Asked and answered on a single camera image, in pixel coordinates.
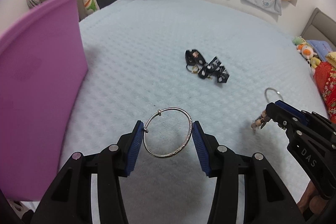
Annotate beaded charm bracelet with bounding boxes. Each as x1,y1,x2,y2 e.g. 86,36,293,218
251,110,271,131

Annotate large silver bangle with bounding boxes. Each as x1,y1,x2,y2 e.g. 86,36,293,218
143,107,193,159

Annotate right hand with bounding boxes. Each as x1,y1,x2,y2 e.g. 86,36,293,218
297,181,328,214

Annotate red floral cloth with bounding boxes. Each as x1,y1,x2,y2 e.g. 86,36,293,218
313,62,336,123

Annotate small plush toys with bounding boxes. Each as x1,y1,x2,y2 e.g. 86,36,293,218
292,36,321,74

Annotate light blue bed cover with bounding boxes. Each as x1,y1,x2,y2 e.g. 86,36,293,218
61,0,326,223

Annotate purple plastic tub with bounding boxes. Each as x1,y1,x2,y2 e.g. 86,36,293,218
1,0,88,201

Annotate small silver ring bangle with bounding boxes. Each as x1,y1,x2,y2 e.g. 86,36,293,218
264,87,284,103

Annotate black patterned lanyard keychain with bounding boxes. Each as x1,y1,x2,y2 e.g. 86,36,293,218
185,49,230,84

